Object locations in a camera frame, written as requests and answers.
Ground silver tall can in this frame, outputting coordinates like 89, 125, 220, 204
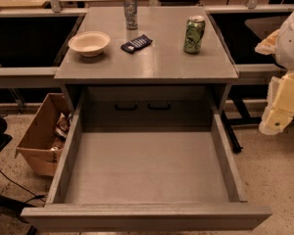
123, 0, 138, 29

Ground black floor cable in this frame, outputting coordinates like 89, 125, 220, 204
0, 162, 47, 225

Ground green soda can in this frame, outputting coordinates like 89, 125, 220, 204
183, 16, 206, 54

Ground black drawer handle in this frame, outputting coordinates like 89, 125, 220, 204
115, 101, 138, 111
147, 101, 171, 111

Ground open grey top drawer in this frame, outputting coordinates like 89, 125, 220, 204
20, 87, 273, 232

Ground black drawer handle left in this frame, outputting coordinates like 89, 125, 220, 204
115, 101, 138, 111

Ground grey cabinet with top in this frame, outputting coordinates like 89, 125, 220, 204
56, 7, 237, 131

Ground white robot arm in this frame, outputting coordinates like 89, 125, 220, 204
255, 11, 294, 135

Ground dark blue snack packet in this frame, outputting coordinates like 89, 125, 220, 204
121, 34, 153, 54

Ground white paper bowl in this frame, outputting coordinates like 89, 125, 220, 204
69, 31, 111, 57

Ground cardboard box with trash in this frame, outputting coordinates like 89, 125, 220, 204
16, 93, 70, 176

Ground black drawer handle right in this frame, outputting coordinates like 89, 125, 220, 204
147, 101, 171, 111

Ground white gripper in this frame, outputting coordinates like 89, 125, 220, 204
255, 29, 294, 135

